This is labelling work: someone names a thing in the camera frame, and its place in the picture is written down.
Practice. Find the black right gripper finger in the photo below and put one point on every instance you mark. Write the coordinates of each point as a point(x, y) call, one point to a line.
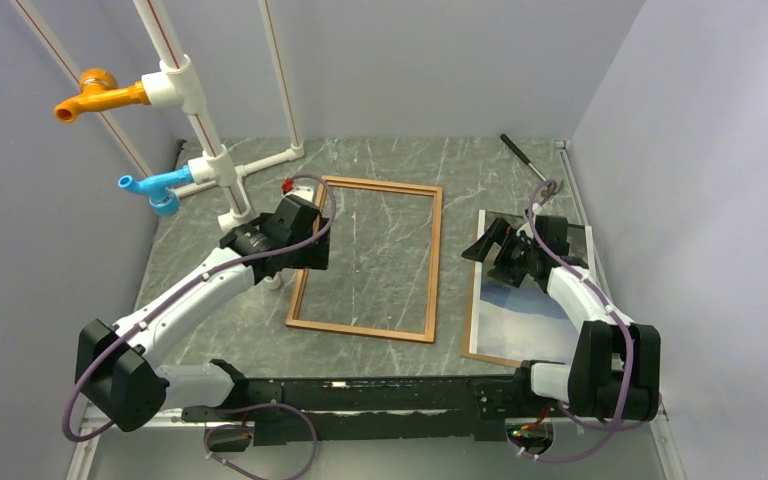
point(497, 234)
point(511, 275)

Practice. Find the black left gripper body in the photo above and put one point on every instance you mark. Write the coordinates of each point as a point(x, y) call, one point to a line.
point(312, 256)

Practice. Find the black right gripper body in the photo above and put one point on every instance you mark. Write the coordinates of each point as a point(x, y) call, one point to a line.
point(518, 248)

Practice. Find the landscape photo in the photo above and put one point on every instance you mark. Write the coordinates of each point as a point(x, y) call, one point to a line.
point(509, 325)

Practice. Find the wooden picture frame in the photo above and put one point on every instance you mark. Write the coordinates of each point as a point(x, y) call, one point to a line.
point(427, 336)

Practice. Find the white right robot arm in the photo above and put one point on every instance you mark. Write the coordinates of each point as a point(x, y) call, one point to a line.
point(614, 373)

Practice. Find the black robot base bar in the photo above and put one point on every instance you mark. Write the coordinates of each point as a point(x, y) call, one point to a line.
point(284, 410)

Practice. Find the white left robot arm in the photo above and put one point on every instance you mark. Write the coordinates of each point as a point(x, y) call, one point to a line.
point(120, 368)

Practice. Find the blue faucet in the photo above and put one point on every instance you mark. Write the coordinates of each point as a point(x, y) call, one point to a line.
point(157, 189)

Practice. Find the white pvc pipe stand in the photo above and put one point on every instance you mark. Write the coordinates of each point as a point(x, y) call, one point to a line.
point(176, 83)

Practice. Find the orange faucet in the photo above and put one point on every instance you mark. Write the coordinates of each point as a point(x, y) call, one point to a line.
point(99, 92)

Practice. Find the black handled hammer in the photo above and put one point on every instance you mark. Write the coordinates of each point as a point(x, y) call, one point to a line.
point(554, 186)

